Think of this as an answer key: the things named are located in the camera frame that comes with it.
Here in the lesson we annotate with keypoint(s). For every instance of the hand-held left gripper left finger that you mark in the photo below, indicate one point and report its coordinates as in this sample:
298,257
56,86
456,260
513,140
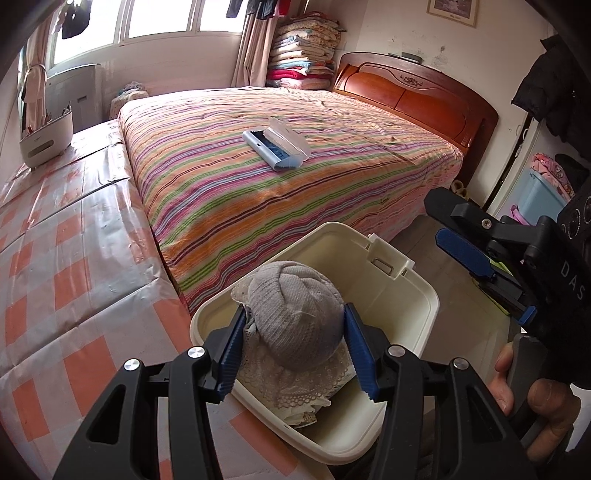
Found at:
233,355

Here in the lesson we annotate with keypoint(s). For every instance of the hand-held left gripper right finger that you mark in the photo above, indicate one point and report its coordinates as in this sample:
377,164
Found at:
362,355

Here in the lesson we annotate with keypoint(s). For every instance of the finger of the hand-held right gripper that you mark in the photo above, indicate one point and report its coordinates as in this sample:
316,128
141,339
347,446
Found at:
508,295
464,254

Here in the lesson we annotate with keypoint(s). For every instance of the white plastic bin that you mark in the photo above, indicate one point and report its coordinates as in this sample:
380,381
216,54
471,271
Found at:
341,258

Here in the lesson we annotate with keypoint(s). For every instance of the person's right hand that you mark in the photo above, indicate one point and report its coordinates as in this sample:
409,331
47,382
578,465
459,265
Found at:
551,406

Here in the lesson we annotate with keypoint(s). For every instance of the beige slipper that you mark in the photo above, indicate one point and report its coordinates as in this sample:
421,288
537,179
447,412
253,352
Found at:
458,189

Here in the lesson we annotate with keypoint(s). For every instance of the blue storage box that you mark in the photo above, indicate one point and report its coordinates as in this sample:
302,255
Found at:
535,198

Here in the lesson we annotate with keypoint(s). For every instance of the pink patterned cloth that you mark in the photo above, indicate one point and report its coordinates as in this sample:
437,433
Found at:
551,170

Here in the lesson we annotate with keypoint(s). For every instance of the bed with striped cover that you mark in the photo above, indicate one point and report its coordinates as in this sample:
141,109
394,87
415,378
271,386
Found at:
277,207

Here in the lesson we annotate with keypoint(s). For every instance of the wooden bed headboard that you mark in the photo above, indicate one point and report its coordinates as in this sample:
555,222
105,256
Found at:
415,97

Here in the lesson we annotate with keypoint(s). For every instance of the black hanging jacket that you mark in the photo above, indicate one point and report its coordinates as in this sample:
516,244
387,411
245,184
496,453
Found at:
549,87

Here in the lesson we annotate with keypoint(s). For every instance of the orange checked plastic tablecloth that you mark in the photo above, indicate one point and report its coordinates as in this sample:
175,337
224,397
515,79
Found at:
69,240

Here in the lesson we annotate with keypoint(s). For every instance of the open blue white case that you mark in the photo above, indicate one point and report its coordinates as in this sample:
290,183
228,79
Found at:
277,145

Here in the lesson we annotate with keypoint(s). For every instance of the stack of folded quilts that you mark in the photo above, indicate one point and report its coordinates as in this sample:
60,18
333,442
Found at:
304,50

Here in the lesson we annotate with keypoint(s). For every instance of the patterned cloth bundle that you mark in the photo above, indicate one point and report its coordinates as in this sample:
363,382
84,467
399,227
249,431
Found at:
129,99

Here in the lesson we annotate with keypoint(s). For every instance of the white desktop organizer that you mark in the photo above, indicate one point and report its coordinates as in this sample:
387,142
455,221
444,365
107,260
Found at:
46,141

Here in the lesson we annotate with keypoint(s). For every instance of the grey air cooler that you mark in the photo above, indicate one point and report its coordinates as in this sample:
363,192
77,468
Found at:
76,97

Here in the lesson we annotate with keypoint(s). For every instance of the row of hanging clothes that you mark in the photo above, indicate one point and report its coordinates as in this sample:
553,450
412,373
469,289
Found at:
263,7

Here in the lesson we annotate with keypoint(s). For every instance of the beige tied window curtain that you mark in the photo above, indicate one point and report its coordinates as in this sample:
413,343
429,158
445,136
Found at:
34,78

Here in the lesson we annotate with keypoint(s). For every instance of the black hanging vest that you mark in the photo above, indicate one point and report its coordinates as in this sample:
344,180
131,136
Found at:
74,21

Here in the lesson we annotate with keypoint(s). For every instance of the framed wall picture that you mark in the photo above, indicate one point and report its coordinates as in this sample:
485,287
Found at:
452,11

